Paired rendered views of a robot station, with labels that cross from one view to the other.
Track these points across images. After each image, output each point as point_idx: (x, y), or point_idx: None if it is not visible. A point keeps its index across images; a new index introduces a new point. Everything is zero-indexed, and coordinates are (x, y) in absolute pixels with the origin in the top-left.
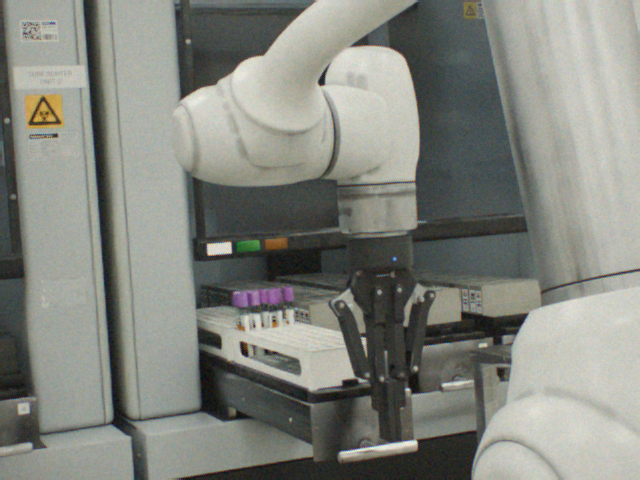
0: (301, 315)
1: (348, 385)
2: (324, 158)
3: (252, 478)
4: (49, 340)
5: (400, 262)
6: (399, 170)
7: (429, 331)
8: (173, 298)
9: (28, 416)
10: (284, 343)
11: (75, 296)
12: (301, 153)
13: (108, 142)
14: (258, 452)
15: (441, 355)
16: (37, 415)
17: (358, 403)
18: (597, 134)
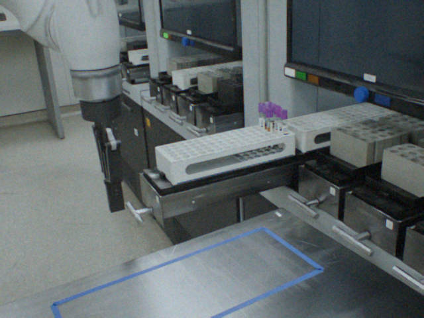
0: None
1: (159, 175)
2: (55, 46)
3: (268, 206)
4: (246, 94)
5: (83, 117)
6: (69, 62)
7: (378, 187)
8: (283, 93)
9: (212, 124)
10: (192, 139)
11: (253, 76)
12: (40, 42)
13: None
14: (271, 195)
15: (360, 209)
16: (214, 125)
17: (148, 186)
18: None
